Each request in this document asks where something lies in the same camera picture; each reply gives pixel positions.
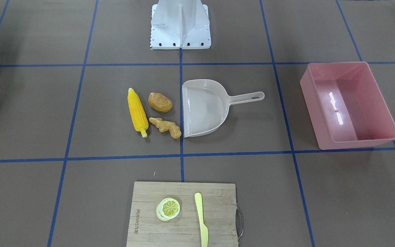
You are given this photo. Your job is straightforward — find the beige plastic dustpan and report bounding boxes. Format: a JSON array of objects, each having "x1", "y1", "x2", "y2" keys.
[{"x1": 182, "y1": 79, "x2": 265, "y2": 138}]

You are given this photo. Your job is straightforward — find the tan toy ginger root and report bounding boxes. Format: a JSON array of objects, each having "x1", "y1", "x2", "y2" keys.
[{"x1": 149, "y1": 117, "x2": 182, "y2": 139}]

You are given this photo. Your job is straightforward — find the brown toy potato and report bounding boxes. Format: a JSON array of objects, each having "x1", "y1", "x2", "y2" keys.
[{"x1": 148, "y1": 92, "x2": 173, "y2": 113}]

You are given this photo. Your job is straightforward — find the yellow toy corn cob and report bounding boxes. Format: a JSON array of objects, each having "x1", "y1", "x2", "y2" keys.
[{"x1": 127, "y1": 88, "x2": 149, "y2": 138}]

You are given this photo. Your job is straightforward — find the pink plastic bin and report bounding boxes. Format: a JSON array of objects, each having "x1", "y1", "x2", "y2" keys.
[{"x1": 300, "y1": 61, "x2": 395, "y2": 150}]

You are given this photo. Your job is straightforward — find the yellow toy lemon slices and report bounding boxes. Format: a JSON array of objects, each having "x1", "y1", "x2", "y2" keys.
[{"x1": 155, "y1": 198, "x2": 181, "y2": 221}]

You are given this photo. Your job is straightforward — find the yellow plastic knife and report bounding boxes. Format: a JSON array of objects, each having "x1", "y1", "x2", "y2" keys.
[{"x1": 194, "y1": 192, "x2": 209, "y2": 247}]

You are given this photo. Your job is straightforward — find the bamboo cutting board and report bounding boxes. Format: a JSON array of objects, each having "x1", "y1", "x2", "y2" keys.
[{"x1": 126, "y1": 181, "x2": 239, "y2": 247}]

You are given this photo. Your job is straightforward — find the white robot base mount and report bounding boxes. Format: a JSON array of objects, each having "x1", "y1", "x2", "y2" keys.
[{"x1": 149, "y1": 0, "x2": 212, "y2": 50}]

